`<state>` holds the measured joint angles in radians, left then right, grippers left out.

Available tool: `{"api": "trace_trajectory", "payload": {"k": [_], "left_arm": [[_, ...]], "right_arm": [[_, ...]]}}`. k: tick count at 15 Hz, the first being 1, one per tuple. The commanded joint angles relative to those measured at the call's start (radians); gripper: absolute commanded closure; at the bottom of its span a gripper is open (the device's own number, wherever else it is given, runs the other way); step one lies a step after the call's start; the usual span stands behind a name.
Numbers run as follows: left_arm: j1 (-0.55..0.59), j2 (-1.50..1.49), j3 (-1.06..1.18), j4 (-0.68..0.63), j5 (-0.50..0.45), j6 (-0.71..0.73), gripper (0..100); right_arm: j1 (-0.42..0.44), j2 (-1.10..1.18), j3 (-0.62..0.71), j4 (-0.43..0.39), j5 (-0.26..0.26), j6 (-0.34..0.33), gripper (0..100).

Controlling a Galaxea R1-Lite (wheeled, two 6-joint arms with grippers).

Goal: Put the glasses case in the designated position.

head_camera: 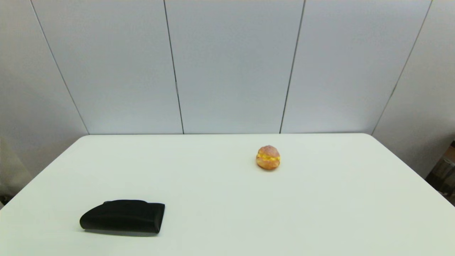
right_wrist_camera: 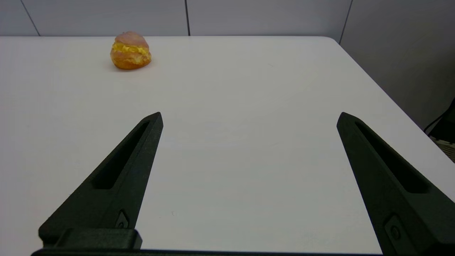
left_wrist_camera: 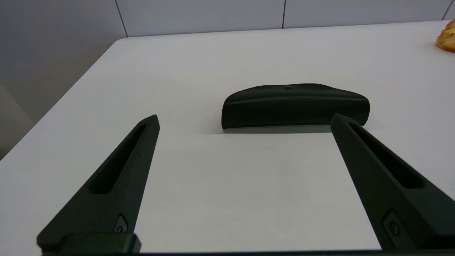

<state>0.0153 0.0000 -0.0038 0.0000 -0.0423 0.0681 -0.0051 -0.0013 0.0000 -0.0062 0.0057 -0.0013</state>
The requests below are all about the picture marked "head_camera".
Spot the cream filled bread bun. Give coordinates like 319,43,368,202
256,145,281,170

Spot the grey metal rack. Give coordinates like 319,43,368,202
425,156,455,206

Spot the black glasses case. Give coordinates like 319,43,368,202
79,199,165,234

